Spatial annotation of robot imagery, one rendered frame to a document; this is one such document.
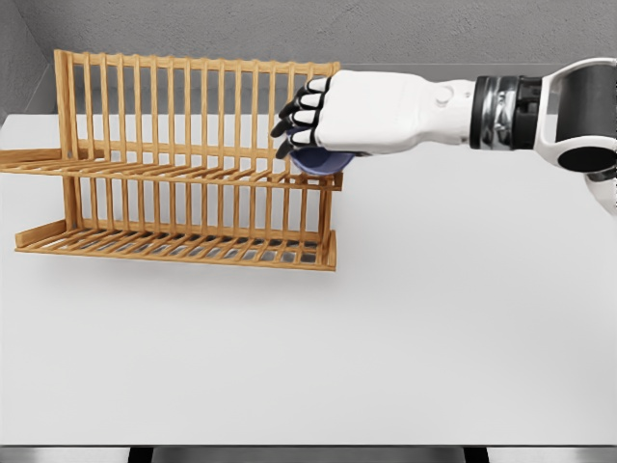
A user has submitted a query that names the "wooden two-tier dish rack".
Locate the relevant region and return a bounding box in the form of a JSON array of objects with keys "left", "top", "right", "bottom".
[{"left": 0, "top": 48, "right": 344, "bottom": 273}]

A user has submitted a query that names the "blue cup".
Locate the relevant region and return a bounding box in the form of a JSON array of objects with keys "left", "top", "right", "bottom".
[{"left": 284, "top": 128, "right": 356, "bottom": 176}]

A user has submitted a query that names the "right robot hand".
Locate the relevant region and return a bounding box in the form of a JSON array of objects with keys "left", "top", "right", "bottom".
[{"left": 270, "top": 69, "right": 421, "bottom": 161}]

